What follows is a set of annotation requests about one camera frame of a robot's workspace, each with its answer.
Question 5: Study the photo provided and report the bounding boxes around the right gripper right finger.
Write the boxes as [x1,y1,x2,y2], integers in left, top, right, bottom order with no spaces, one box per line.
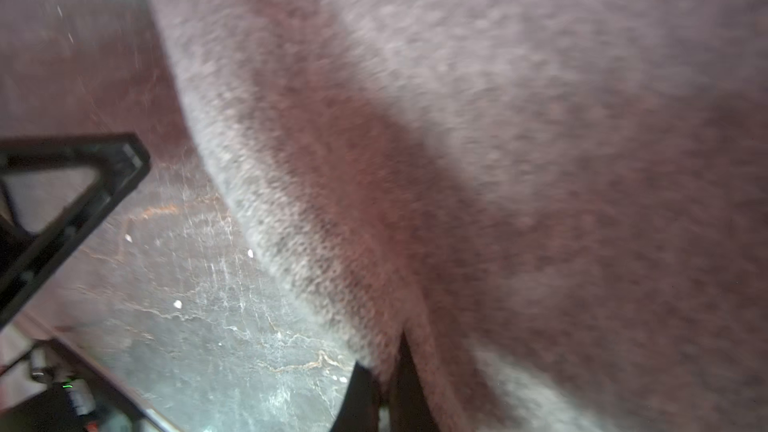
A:
[388,334,439,432]

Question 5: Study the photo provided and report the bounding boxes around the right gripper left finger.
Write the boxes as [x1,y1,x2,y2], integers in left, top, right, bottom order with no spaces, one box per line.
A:
[329,362,381,432]

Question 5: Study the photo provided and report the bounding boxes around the grey cloth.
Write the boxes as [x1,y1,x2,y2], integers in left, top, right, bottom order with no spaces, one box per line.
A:
[150,0,767,431]

